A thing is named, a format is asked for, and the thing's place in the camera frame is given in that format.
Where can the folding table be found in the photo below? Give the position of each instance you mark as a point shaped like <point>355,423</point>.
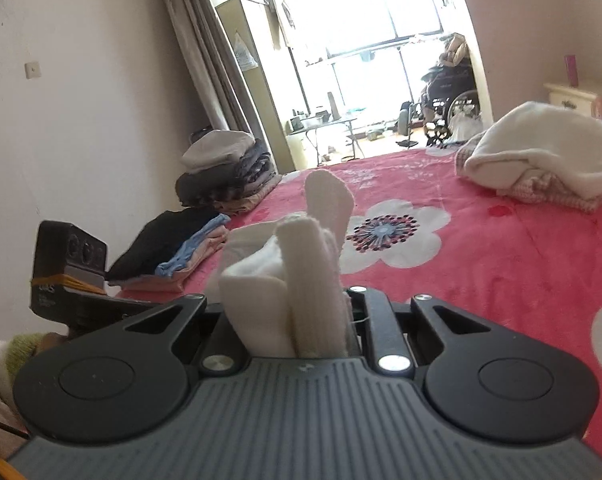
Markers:
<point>326,122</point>

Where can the pink floral blanket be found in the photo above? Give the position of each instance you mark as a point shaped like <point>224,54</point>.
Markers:
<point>481,260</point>

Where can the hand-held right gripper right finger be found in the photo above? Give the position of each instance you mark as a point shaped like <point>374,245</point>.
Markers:
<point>376,325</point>

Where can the padded beige coat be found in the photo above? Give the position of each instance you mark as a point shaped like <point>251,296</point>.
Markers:
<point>453,50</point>

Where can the person's left forearm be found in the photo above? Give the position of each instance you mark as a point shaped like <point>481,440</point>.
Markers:
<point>1,385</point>

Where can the wall switch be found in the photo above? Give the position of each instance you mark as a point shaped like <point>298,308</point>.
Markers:
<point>33,70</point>

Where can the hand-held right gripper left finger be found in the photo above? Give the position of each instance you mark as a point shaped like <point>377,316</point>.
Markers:
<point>216,332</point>

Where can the grey curtain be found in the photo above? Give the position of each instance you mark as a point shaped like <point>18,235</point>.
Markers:
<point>201,35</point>

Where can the cream nightstand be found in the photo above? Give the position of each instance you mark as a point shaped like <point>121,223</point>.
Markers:
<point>571,97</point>

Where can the stack of folded clothes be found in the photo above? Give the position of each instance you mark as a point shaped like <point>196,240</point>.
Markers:
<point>221,170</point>

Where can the pink bottle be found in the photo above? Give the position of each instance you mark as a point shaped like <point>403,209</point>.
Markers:
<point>571,70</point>

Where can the tall cabinet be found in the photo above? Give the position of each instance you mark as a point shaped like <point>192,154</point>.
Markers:
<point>266,100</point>

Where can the hanging grey shirt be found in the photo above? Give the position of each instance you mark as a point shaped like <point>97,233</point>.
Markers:
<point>276,10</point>

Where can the black folded garment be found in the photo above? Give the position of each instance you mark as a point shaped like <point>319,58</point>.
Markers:
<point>151,245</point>

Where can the tall bottle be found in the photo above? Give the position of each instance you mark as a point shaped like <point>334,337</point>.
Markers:
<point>332,105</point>

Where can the translucent plastic bag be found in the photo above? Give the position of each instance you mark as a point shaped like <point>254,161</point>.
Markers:
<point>244,55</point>

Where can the blue folded garment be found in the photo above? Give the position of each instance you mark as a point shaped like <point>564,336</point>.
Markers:
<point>191,251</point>

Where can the wheelchair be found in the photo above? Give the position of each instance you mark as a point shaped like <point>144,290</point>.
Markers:
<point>446,90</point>

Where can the white sweatshirt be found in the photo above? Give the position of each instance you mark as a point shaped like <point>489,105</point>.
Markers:
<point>306,270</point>

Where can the white fluffy garment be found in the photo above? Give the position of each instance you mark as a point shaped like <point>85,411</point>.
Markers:
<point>541,145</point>

